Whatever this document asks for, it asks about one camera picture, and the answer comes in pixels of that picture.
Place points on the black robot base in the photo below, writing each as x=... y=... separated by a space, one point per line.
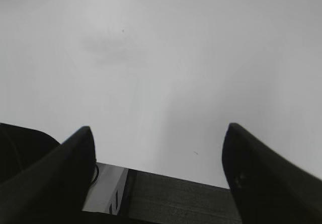
x=22 y=147

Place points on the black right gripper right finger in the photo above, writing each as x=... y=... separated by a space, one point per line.
x=266 y=187

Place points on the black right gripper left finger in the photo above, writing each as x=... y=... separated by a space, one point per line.
x=54 y=189

